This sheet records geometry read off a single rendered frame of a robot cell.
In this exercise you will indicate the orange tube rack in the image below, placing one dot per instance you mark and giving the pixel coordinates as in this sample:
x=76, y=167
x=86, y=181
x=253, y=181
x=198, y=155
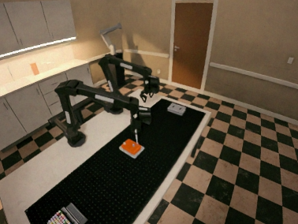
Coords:
x=130, y=147

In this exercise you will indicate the white slotted holder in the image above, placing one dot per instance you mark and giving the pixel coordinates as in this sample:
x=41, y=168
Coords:
x=78, y=216

